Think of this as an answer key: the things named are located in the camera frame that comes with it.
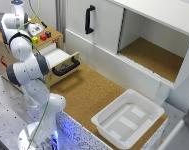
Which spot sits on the yellow block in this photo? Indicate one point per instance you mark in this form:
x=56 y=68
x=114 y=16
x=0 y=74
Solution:
x=35 y=40

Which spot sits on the white cabinet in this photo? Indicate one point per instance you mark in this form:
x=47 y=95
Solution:
x=150 y=20

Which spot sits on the wooden drawer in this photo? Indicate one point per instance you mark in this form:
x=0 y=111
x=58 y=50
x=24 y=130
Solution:
x=58 y=55

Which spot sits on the purple block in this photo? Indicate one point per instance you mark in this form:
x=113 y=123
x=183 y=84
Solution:
x=48 y=34

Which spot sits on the wooden drawer box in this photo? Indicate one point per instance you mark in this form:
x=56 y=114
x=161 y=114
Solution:
x=2 y=47

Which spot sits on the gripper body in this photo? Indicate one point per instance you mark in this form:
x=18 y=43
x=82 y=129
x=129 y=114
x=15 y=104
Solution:
x=36 y=28

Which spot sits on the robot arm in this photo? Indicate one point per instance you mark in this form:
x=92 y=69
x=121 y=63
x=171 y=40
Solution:
x=27 y=70

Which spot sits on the white sliding door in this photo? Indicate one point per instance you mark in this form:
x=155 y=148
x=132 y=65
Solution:
x=105 y=23

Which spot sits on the white plastic box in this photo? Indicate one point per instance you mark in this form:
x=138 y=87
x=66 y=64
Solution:
x=127 y=120

